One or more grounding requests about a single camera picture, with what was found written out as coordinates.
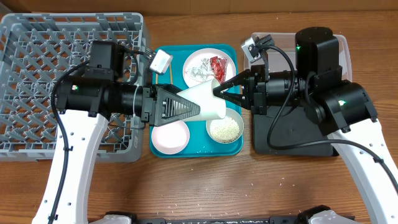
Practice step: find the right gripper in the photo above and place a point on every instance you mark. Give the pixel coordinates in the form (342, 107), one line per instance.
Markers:
(257, 90)

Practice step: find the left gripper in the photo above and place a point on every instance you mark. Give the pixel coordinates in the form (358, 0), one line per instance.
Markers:
(155, 97)

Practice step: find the white paper cup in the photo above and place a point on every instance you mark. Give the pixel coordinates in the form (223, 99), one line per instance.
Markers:
(211, 107)

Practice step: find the red snack wrapper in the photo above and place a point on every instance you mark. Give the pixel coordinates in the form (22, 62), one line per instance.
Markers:
(219, 67)

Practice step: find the grey-green bowl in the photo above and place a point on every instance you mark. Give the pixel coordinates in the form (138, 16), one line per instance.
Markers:
(232, 114)

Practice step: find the white tissue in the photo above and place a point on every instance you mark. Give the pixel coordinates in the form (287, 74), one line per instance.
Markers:
(199, 70)

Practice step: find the white rice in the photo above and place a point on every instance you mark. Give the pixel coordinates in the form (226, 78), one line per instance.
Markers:
(224, 130)

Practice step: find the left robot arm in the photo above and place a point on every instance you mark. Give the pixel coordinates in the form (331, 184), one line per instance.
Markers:
(83, 100)

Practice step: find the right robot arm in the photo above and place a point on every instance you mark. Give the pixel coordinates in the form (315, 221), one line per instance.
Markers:
(343, 111)

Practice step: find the grey dishwasher rack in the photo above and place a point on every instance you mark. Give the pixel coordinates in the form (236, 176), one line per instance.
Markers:
(36, 49)

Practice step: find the small pink plate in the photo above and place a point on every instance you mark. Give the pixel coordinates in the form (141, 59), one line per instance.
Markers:
(170, 138)

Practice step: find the clear plastic bin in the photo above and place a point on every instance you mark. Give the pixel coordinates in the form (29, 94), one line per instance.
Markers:
(286, 41)

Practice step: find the teal plastic tray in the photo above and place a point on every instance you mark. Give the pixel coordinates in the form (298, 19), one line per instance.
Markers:
(200, 143)

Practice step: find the large white plate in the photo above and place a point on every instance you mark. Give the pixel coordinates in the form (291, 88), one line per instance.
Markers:
(208, 53)

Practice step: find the black tray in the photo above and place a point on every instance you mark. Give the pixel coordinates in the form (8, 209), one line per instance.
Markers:
(293, 127)

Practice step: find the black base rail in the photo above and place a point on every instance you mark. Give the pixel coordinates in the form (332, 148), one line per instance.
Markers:
(289, 219)

